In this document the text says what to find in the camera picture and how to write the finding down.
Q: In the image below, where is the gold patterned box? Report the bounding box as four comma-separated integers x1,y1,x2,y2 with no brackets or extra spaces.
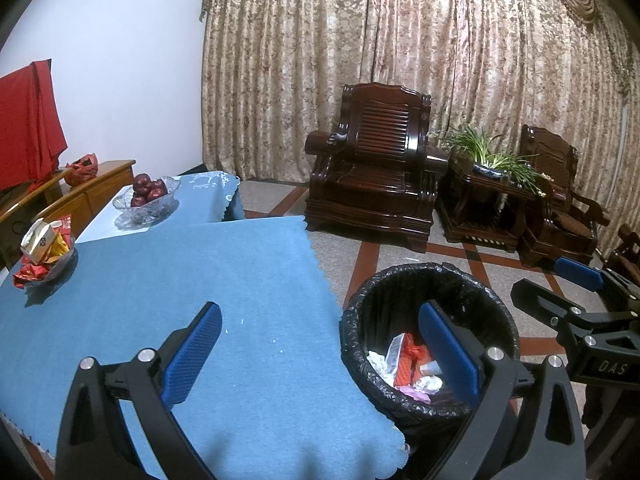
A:
20,218,56,264

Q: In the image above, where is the red plastic bag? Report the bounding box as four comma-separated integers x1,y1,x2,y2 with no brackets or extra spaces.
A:
400,332,434,366

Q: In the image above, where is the blue white plant pot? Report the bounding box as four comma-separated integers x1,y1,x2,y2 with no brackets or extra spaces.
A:
472,162,509,179

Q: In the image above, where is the dark wooden side table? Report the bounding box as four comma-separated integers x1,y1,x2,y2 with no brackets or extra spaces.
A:
437,152,544,254

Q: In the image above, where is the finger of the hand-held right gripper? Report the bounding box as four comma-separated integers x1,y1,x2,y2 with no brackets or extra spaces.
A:
510,279,640,336
555,256,640,314

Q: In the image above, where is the pink net sponge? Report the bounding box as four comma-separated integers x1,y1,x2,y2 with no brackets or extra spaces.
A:
394,385,434,405

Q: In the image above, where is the red bag with handles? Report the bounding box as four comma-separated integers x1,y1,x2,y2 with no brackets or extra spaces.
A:
65,153,100,186

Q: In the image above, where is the dark wooden chair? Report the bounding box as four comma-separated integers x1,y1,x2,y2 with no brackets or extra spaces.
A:
602,224,640,287

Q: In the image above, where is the black bag-lined waste bin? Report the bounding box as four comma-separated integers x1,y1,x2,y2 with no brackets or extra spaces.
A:
340,262,521,454

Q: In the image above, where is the glass snack dish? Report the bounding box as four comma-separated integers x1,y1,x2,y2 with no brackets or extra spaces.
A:
20,240,79,289

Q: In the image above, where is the white tissue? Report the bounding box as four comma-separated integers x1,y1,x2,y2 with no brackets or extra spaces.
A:
366,351,396,377
411,376,444,395

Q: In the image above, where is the dark wooden armchair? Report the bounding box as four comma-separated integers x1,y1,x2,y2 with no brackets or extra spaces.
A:
303,82,449,254
517,123,611,269

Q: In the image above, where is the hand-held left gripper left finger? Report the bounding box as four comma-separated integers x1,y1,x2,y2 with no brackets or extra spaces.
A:
55,302,223,480

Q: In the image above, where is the yellow candy packet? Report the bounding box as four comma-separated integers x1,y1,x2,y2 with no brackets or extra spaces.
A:
50,234,74,261

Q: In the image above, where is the red cloth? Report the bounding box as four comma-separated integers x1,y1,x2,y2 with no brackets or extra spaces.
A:
0,60,69,194

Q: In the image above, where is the red foil candy packet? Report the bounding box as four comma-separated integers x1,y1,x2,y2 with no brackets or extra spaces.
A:
12,262,51,289

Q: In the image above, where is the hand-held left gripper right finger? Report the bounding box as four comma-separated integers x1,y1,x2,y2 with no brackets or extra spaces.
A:
418,300,586,480

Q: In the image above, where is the green potted plant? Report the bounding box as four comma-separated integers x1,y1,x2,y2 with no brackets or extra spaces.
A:
439,123,551,197

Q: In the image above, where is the beige patterned curtain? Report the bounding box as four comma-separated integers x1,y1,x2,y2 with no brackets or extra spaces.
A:
200,0,640,262

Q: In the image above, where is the wooden cabinet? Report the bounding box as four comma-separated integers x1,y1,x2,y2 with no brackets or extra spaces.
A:
0,159,137,271

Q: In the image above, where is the glass fruit bowl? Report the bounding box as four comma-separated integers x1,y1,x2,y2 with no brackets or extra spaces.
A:
112,176,181,229

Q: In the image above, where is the light blue tablecloth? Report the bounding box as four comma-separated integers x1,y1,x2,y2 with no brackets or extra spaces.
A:
75,172,246,244

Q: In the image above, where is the brown seat cushion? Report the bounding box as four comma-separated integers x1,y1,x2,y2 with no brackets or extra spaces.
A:
552,212,594,239

